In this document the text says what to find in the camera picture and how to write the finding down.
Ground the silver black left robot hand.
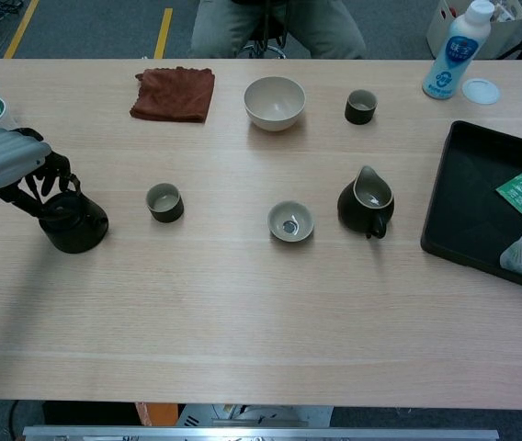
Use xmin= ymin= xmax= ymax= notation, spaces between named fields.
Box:
xmin=0 ymin=126 xmax=82 ymax=221

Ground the black teapot with wire handle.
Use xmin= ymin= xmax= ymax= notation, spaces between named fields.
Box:
xmin=38 ymin=176 xmax=110 ymax=254

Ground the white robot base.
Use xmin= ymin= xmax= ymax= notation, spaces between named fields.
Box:
xmin=176 ymin=402 xmax=335 ymax=428

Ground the large beige bowl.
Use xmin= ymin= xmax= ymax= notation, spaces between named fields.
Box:
xmin=243 ymin=75 xmax=307 ymax=133

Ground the brown folded cloth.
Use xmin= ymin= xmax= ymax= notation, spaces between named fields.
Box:
xmin=128 ymin=66 xmax=217 ymax=124

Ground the black equipment box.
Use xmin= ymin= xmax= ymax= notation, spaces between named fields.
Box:
xmin=42 ymin=400 xmax=138 ymax=427

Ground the black metal stool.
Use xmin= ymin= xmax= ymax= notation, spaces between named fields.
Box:
xmin=233 ymin=0 xmax=289 ymax=60

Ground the orange object under table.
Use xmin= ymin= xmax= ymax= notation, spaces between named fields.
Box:
xmin=134 ymin=401 xmax=180 ymax=427

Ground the seated person in grey trousers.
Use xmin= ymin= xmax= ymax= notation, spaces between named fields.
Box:
xmin=187 ymin=0 xmax=367 ymax=60

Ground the dark pitcher with spout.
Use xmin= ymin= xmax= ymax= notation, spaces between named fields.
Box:
xmin=336 ymin=164 xmax=396 ymax=240

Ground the white blue drink bottle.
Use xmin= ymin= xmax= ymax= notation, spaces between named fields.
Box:
xmin=421 ymin=0 xmax=495 ymax=100

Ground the black plastic tray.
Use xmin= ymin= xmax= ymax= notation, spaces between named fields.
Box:
xmin=419 ymin=119 xmax=522 ymax=300

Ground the white round lid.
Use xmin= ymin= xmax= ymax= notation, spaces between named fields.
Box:
xmin=461 ymin=77 xmax=501 ymax=106

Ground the white bag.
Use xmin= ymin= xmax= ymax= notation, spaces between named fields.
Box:
xmin=426 ymin=0 xmax=522 ymax=60

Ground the black floor cable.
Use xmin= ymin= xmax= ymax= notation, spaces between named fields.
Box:
xmin=6 ymin=399 xmax=21 ymax=441

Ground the aluminium rail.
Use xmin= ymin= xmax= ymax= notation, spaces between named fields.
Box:
xmin=21 ymin=425 xmax=500 ymax=441

